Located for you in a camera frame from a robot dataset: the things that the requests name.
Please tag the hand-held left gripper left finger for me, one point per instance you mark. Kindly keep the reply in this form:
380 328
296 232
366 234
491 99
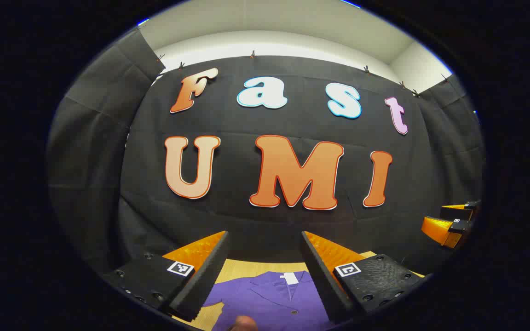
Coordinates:
205 280

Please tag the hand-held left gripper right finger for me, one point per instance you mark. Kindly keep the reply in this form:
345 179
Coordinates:
325 285

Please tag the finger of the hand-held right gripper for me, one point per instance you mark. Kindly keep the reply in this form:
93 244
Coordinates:
458 214
437 230

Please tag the purple collared shirt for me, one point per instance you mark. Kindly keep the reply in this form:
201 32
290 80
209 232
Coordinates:
269 299

